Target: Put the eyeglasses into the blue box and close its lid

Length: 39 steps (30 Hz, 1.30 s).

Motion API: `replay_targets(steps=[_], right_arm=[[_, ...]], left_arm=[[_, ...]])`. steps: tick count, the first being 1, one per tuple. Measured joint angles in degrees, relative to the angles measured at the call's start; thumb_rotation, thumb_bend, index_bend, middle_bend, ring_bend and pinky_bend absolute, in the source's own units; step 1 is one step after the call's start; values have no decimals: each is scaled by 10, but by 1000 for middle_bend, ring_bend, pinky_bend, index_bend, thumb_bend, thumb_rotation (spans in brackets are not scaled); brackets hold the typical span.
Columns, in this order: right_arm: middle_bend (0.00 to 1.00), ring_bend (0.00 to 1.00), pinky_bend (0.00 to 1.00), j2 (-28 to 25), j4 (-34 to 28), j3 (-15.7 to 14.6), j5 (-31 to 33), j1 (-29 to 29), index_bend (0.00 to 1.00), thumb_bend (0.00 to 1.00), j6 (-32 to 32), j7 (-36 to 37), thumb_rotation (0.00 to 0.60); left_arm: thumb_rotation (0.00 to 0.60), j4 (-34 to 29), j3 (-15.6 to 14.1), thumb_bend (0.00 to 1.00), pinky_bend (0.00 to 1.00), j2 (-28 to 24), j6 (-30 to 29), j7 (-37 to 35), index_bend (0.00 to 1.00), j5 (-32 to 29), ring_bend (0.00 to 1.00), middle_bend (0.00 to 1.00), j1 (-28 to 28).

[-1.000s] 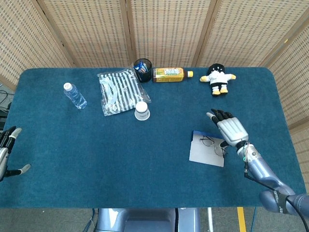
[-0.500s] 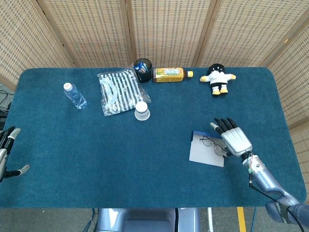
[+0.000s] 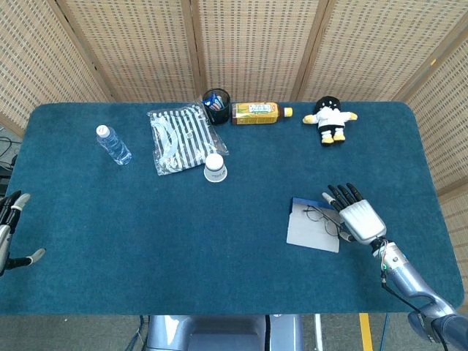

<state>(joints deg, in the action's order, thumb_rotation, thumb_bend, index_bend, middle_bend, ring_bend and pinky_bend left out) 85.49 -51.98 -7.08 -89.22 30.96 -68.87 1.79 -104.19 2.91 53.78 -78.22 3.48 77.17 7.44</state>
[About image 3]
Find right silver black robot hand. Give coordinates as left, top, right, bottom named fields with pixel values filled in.
left=321, top=182, right=388, bottom=245

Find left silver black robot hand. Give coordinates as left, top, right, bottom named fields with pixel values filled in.
left=0, top=189, right=47, bottom=277

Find dark-framed eyeglasses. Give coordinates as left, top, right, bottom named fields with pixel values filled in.
left=301, top=204, right=347, bottom=237

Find grey blue box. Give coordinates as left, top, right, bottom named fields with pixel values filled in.
left=286, top=196, right=341, bottom=254

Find black white plush doll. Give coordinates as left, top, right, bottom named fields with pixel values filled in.
left=302, top=95, right=358, bottom=148

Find yellow floor tape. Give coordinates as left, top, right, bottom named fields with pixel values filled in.
left=359, top=313, right=374, bottom=351

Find blue carpet table cover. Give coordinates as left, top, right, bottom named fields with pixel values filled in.
left=0, top=101, right=465, bottom=316

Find clear plastic water bottle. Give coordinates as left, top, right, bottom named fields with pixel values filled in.
left=95, top=124, right=132, bottom=166

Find yellow-labelled tea bottle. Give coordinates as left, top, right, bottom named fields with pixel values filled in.
left=230, top=102, right=294, bottom=126

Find white paper cup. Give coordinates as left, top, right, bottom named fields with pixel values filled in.
left=203, top=153, right=228, bottom=183

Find black mesh pen holder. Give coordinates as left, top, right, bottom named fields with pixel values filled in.
left=202, top=88, right=231, bottom=127

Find grey-blue robot torso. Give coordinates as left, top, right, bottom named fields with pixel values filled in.
left=146, top=314, right=304, bottom=351

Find blue snack packet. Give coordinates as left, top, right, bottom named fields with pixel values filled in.
left=203, top=91, right=224, bottom=111

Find striped shirt in plastic bag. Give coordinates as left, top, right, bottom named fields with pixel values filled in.
left=147, top=102, right=230, bottom=177

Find bamboo folding screen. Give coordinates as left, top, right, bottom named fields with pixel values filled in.
left=0, top=0, right=468, bottom=257

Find blue cable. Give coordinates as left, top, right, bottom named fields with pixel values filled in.
left=126, top=314, right=148, bottom=351

